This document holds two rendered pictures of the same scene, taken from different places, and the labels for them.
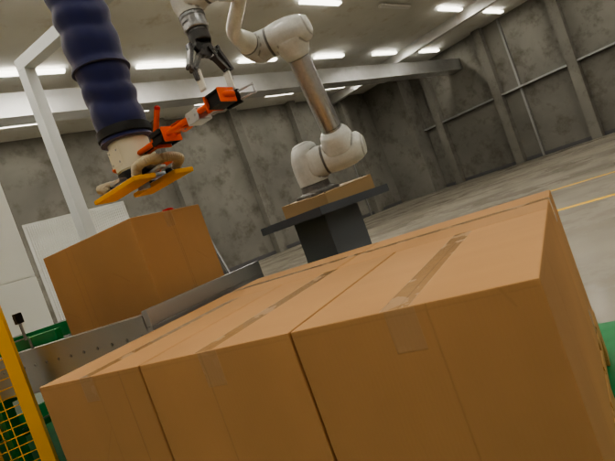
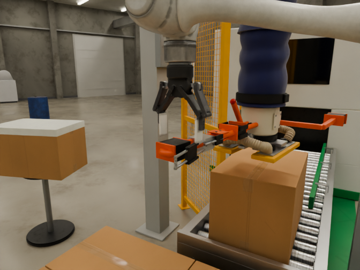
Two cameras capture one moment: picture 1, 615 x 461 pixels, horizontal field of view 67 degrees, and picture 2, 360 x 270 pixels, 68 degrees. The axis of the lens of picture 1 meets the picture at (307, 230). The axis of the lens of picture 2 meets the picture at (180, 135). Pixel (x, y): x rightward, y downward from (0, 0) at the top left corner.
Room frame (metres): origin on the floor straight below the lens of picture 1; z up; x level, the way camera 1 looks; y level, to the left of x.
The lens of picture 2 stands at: (1.63, -0.65, 1.43)
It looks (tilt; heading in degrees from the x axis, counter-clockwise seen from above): 13 degrees down; 90
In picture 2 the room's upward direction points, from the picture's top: straight up
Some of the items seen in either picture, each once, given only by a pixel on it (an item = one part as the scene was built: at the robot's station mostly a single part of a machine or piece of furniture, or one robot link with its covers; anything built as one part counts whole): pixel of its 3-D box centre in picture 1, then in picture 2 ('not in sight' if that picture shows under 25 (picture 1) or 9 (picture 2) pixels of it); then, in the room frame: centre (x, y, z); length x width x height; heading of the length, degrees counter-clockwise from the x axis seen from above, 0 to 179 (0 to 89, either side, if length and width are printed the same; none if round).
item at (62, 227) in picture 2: not in sight; (47, 202); (0.44, 1.52, 0.31); 0.40 x 0.40 x 0.62
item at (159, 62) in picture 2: not in sight; (165, 47); (1.50, 1.56, 1.62); 0.20 x 0.05 x 0.30; 60
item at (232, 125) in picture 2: (166, 137); (232, 130); (1.84, 0.40, 1.21); 0.10 x 0.08 x 0.06; 141
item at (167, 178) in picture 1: (161, 178); (277, 146); (2.07, 0.53, 1.10); 0.34 x 0.10 x 0.05; 51
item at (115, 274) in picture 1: (137, 273); (262, 193); (2.09, 0.78, 0.75); 0.60 x 0.40 x 0.40; 61
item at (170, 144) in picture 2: (220, 99); (174, 149); (1.61, 0.13, 1.20); 0.08 x 0.07 x 0.05; 51
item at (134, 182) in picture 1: (123, 186); (239, 140); (1.92, 0.65, 1.10); 0.34 x 0.10 x 0.05; 51
